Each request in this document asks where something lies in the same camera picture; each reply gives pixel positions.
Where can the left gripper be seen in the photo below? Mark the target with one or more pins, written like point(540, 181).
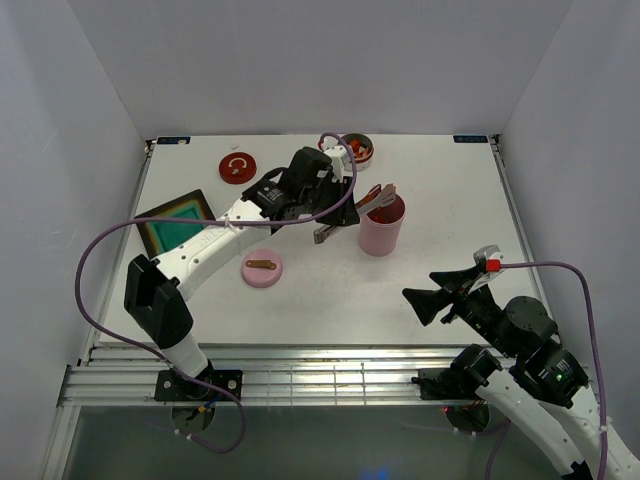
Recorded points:
point(344, 214)

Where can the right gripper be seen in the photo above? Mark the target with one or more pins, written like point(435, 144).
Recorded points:
point(427, 302)

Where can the orange fried piece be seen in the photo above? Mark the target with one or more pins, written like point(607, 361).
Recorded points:
point(371, 195)

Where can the metal tongs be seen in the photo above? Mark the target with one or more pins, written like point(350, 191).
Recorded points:
point(350, 214)

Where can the red sausage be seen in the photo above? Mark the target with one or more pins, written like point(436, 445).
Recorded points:
point(382, 216)

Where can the pink cylindrical container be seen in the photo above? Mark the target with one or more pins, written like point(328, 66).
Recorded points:
point(380, 240)

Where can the pink lid with brown handle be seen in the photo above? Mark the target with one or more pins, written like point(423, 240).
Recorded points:
point(262, 268)

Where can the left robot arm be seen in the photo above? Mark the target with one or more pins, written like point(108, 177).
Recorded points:
point(317, 186)

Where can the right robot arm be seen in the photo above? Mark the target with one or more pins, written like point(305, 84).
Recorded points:
point(533, 380)

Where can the metal bowl with red band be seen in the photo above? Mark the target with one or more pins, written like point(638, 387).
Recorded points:
point(365, 141)

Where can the red round lid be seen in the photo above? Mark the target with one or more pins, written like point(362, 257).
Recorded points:
point(237, 168)

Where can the right blue label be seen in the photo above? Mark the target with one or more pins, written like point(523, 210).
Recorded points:
point(470, 139)

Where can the blue label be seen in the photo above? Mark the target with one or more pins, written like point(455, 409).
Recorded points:
point(470, 139)
point(173, 140)

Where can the black square food plate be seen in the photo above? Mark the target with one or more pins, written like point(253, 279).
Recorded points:
point(161, 237)

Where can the left blue label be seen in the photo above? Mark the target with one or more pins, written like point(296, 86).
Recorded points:
point(173, 140)

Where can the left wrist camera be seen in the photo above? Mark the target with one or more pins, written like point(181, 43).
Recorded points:
point(341, 160)

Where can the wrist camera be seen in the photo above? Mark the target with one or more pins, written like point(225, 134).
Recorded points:
point(488, 259)
point(341, 160)

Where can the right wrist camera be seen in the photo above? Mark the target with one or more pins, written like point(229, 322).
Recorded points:
point(488, 259)

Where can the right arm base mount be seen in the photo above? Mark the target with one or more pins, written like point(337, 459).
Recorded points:
point(447, 384)

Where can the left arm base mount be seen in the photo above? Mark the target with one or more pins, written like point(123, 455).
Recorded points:
point(171, 387)

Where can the aluminium frame rail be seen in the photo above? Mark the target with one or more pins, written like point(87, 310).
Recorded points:
point(272, 376)

